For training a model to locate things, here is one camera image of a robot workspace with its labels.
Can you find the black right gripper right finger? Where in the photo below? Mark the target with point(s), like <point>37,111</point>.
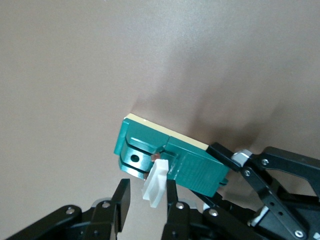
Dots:
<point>172,197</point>

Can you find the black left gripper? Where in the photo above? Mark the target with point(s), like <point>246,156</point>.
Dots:
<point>313,220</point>

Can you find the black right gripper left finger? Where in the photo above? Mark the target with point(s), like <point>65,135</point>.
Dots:
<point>122,195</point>

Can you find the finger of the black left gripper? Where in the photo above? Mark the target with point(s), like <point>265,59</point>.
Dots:
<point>215,201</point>
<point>222,155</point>

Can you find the green terminal block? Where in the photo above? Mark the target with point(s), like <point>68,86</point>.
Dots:
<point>195,170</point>

